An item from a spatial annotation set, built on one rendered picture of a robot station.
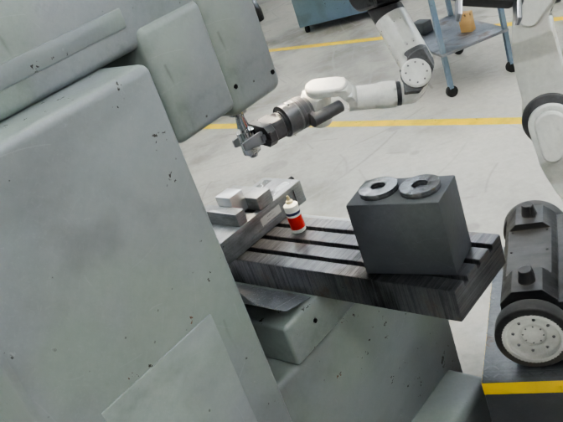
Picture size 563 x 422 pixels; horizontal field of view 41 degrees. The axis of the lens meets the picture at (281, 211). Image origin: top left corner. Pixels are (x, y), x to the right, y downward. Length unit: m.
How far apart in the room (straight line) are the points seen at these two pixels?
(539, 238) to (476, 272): 0.67
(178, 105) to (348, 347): 0.84
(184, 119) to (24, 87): 0.37
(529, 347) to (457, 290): 0.56
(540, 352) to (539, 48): 0.81
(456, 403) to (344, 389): 0.47
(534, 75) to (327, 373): 0.92
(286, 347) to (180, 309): 0.45
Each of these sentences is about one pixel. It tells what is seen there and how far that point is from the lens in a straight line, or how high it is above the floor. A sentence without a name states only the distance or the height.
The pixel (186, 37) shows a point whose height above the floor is 1.54.
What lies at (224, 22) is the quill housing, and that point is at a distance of 1.75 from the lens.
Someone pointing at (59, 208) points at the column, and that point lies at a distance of 1.32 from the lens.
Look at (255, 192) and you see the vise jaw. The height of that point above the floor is 1.01.
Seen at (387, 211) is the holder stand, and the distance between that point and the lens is 1.65.
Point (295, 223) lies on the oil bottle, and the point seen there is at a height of 0.94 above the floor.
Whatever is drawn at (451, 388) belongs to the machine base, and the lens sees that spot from 2.48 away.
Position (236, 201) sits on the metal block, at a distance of 2.07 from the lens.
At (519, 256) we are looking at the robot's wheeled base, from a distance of 2.29.
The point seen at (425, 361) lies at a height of 0.32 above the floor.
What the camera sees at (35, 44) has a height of 1.65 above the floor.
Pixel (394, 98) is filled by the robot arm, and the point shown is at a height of 1.17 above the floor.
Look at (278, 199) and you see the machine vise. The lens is 2.12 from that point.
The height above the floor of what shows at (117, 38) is 1.60.
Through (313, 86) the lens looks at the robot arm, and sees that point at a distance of 1.98.
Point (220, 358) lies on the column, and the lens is 1.60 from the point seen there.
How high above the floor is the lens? 1.83
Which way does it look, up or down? 25 degrees down
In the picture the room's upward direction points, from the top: 20 degrees counter-clockwise
